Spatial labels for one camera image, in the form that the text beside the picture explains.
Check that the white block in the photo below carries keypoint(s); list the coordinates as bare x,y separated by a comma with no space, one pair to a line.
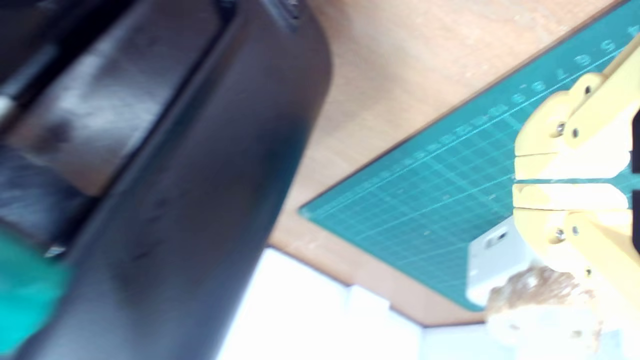
495,265

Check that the green cutting mat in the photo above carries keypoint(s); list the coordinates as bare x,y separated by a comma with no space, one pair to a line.
425,190

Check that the brown bread slice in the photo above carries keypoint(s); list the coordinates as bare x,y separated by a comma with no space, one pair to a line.
540,300

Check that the black two-slot toaster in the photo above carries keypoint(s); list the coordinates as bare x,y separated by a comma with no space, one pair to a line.
200,200

